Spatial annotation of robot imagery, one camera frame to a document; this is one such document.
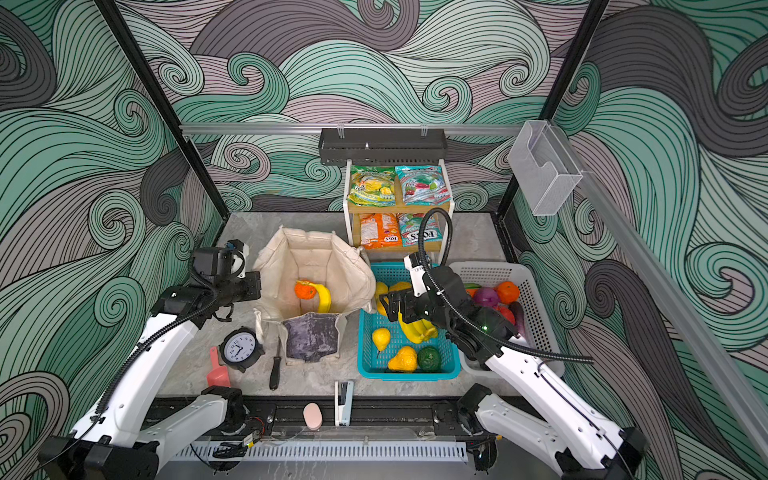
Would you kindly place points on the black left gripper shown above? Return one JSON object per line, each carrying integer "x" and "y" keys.
{"x": 253, "y": 279}

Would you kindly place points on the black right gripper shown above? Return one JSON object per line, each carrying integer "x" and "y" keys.
{"x": 397, "y": 306}

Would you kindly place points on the single yellow banana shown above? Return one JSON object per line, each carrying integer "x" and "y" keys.
{"x": 323, "y": 299}

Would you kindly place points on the beige canvas grocery bag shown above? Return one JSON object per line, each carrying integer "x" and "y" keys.
{"x": 324, "y": 258}

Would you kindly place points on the orange fruit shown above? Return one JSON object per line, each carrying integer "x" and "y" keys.
{"x": 305, "y": 290}

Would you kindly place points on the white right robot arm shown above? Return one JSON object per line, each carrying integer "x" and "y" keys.
{"x": 575, "y": 440}

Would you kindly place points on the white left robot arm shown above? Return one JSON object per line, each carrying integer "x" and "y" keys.
{"x": 111, "y": 441}

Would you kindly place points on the orange Fox's candy bag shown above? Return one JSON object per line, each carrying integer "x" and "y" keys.
{"x": 380, "y": 230}

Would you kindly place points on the green Fox's candy bag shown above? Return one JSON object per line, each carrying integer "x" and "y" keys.
{"x": 410, "y": 224}

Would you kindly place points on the green-red candy bag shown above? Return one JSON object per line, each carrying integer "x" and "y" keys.
{"x": 422, "y": 185}

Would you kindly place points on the yellow-green candy bag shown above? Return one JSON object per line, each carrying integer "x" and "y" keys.
{"x": 372, "y": 186}

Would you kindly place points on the yellow potato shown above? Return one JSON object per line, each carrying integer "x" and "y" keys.
{"x": 400, "y": 286}

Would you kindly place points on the yellow banana bunch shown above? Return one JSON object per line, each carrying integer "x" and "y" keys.
{"x": 418, "y": 331}

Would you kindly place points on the yellow lemon front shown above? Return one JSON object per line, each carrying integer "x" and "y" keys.
{"x": 381, "y": 339}

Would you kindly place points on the teal plastic basket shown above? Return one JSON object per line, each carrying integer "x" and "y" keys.
{"x": 373, "y": 364}

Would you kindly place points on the yellow pear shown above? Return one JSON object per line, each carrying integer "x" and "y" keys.
{"x": 405, "y": 361}

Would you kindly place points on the green avocado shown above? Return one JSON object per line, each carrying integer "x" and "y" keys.
{"x": 429, "y": 359}

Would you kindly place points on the purple onion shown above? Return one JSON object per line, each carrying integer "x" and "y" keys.
{"x": 486, "y": 297}

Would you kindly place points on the black alarm clock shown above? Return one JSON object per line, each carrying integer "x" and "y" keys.
{"x": 241, "y": 349}

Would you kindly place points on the white wooden two-tier shelf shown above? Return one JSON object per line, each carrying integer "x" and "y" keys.
{"x": 353, "y": 215}

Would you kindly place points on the red tomato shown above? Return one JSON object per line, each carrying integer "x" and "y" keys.
{"x": 506, "y": 313}

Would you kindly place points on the orange tangerine in white basket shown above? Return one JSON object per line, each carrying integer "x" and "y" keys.
{"x": 508, "y": 292}

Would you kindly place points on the white stapler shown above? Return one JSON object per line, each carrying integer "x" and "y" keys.
{"x": 343, "y": 398}

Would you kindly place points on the pink plastic scoop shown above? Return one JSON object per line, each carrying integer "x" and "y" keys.
{"x": 218, "y": 376}

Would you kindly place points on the white plastic basket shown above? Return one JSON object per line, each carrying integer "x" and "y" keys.
{"x": 534, "y": 326}

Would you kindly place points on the pink eraser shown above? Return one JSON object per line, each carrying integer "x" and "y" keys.
{"x": 313, "y": 416}

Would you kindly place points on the black handled screwdriver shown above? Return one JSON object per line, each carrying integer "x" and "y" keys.
{"x": 275, "y": 374}

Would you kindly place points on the black wall shelf tray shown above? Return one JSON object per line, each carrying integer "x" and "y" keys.
{"x": 382, "y": 147}

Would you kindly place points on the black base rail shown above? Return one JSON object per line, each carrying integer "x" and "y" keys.
{"x": 432, "y": 414}

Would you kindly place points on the white slotted cable duct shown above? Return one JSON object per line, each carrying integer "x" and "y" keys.
{"x": 356, "y": 451}

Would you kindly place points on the clear acrylic wall holder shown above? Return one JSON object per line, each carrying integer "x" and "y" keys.
{"x": 544, "y": 163}

